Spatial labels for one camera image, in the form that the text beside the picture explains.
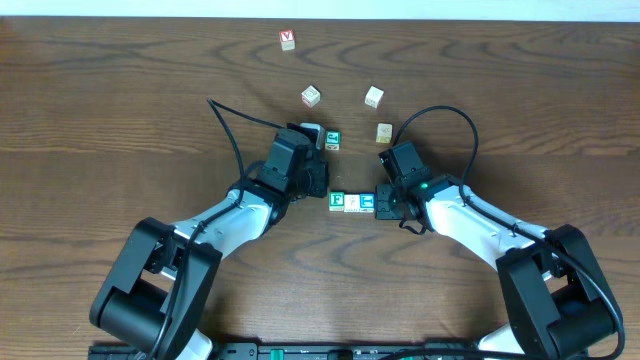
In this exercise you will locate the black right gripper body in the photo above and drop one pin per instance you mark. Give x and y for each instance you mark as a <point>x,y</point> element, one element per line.
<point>389,202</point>

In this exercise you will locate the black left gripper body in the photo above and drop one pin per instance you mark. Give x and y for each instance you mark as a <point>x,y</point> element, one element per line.
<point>314,180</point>

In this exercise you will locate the blue E wooden block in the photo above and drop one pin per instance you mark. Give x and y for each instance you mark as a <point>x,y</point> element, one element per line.
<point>367,202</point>

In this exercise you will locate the green F wooden block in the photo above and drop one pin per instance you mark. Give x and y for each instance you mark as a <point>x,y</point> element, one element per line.
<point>336,201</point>

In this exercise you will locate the wooden block green trim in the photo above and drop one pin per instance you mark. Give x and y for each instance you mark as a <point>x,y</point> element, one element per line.
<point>352,203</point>

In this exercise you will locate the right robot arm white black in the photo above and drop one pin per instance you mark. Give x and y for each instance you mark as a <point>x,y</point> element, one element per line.
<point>557,298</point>

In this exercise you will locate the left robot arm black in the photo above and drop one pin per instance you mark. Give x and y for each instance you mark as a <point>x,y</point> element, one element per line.
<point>155,293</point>

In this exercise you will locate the green J wooden block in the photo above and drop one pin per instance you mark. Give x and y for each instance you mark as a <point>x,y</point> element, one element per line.
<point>332,140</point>

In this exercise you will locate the wooden block yellow side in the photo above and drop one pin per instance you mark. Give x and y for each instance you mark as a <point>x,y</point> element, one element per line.
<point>384,133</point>

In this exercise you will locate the wooden block red side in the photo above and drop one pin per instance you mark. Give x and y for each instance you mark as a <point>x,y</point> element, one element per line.
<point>311,96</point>

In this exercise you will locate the plain wooden block upper right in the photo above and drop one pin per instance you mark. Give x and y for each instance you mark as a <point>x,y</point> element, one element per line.
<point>374,97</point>

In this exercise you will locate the red V wooden block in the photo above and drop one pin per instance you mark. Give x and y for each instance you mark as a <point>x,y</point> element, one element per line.
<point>287,40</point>

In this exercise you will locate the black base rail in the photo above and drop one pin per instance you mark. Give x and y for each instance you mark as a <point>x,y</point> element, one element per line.
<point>253,351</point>

